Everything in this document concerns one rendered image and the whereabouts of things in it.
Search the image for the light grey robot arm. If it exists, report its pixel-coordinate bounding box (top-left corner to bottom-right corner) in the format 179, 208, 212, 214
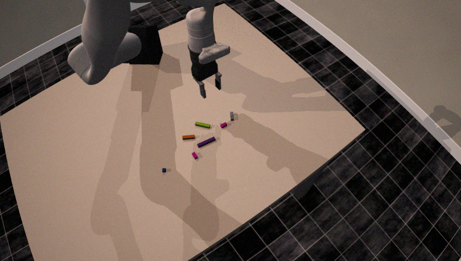
67, 0, 217, 85

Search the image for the purple rod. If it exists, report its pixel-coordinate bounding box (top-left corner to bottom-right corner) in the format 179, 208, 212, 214
197, 137, 215, 148

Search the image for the lime green rod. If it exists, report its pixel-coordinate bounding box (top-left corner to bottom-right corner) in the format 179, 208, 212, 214
195, 122, 210, 128

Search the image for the orange rod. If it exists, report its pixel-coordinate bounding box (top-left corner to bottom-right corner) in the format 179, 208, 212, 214
182, 135, 195, 140

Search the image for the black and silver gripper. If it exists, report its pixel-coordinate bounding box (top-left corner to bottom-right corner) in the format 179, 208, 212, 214
188, 31, 230, 98

